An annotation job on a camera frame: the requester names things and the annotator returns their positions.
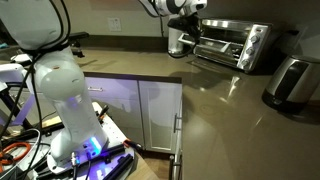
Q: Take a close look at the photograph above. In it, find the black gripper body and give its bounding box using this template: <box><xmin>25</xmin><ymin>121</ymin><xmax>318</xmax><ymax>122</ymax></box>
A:
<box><xmin>168</xmin><ymin>14</ymin><xmax>201</xmax><ymax>36</ymax></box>

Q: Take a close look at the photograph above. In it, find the oven glass door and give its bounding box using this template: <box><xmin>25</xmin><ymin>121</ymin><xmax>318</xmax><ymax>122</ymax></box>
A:
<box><xmin>178</xmin><ymin>33</ymin><xmax>232</xmax><ymax>55</ymax></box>

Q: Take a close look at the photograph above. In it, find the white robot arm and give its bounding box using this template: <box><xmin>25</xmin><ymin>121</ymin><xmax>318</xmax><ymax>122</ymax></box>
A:
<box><xmin>0</xmin><ymin>0</ymin><xmax>108</xmax><ymax>167</ymax></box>

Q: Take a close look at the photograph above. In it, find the metal robot base table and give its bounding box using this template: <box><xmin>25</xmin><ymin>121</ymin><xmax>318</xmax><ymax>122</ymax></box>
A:
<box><xmin>0</xmin><ymin>101</ymin><xmax>136</xmax><ymax>180</ymax></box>

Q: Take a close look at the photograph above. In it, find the silver toaster oven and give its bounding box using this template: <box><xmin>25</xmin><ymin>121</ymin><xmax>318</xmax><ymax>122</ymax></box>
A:
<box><xmin>194</xmin><ymin>18</ymin><xmax>272</xmax><ymax>72</ymax></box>

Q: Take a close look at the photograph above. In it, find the white lower cabinet door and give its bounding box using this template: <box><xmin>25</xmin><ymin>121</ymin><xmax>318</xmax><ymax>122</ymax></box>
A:
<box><xmin>139</xmin><ymin>81</ymin><xmax>182</xmax><ymax>154</ymax></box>

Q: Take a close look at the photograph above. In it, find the white paper towel roll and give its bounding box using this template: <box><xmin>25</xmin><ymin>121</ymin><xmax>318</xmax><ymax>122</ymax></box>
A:
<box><xmin>168</xmin><ymin>28</ymin><xmax>184</xmax><ymax>55</ymax></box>

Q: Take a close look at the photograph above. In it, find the stainless steel electric kettle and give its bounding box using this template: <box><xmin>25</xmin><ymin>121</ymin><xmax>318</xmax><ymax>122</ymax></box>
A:
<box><xmin>262</xmin><ymin>55</ymin><xmax>320</xmax><ymax>114</ymax></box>

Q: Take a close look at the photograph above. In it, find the white wall outlet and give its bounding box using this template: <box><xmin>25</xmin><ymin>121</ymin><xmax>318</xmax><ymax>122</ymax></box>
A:
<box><xmin>108</xmin><ymin>18</ymin><xmax>122</xmax><ymax>32</ymax></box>

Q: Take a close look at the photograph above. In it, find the black camera on stand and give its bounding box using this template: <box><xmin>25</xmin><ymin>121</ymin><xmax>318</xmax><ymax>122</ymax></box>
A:
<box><xmin>63</xmin><ymin>31</ymin><xmax>89</xmax><ymax>58</ymax></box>

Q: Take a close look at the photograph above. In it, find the orange coiled cable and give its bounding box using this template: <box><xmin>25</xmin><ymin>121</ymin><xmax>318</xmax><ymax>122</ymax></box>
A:
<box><xmin>0</xmin><ymin>141</ymin><xmax>32</xmax><ymax>168</ymax></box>

